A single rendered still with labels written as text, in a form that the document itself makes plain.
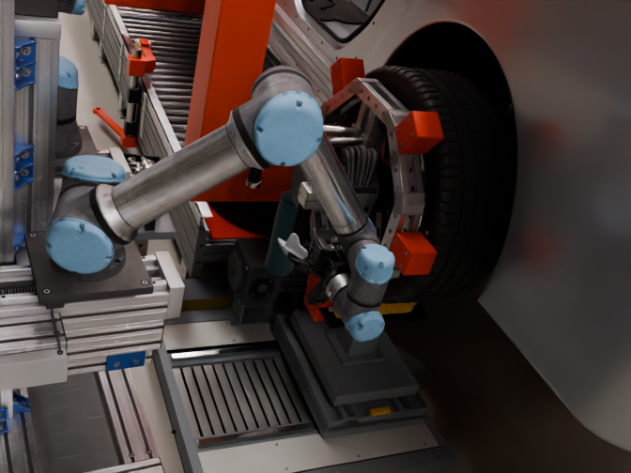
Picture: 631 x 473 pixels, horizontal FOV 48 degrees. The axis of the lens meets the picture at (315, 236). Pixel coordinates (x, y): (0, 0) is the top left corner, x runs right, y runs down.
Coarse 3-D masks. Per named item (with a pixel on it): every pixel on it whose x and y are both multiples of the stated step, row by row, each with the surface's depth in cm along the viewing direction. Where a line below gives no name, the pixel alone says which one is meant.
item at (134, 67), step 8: (136, 40) 347; (144, 40) 346; (144, 48) 342; (128, 56) 327; (144, 56) 338; (152, 56) 336; (128, 64) 327; (136, 64) 325; (144, 64) 326; (152, 64) 332; (128, 72) 328; (136, 72) 327; (144, 72) 329; (96, 112) 367; (104, 120) 362; (112, 120) 361; (112, 128) 357; (120, 128) 356; (120, 136) 350; (128, 144) 347
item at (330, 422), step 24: (288, 336) 246; (288, 360) 242; (312, 384) 230; (312, 408) 226; (336, 408) 222; (360, 408) 225; (384, 408) 223; (408, 408) 227; (336, 432) 219; (360, 432) 224
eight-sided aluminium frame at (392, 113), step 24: (336, 96) 201; (360, 96) 188; (384, 96) 185; (336, 120) 210; (384, 120) 177; (408, 168) 176; (408, 192) 171; (312, 216) 217; (408, 216) 176; (384, 240) 179
